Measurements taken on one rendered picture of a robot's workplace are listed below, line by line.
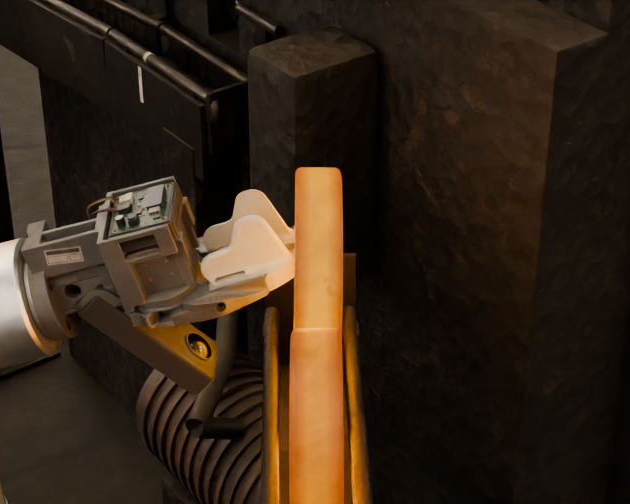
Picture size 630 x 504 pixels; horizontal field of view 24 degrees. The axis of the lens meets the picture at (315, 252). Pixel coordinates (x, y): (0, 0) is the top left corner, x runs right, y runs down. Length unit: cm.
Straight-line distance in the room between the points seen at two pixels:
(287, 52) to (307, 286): 36
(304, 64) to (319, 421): 47
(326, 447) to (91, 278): 26
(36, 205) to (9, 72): 57
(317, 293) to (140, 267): 13
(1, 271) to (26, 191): 167
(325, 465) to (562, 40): 44
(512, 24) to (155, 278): 36
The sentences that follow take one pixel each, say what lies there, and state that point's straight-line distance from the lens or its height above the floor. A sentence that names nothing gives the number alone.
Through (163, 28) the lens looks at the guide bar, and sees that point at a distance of 160.
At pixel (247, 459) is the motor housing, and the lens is 127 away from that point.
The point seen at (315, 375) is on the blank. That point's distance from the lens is 90.
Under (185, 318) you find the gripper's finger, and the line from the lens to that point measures 104.
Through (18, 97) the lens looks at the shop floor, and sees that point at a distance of 307.
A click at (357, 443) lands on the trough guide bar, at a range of 101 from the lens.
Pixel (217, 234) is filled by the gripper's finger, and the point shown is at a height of 78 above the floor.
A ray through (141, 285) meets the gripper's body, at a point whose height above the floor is 77.
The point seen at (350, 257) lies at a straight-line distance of 116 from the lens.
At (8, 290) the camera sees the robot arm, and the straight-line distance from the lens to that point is 105.
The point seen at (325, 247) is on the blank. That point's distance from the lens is 99.
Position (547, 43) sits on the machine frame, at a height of 87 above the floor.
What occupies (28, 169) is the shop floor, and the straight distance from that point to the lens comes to 279.
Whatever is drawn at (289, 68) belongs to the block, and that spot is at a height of 80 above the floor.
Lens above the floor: 135
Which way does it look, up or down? 33 degrees down
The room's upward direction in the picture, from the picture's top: straight up
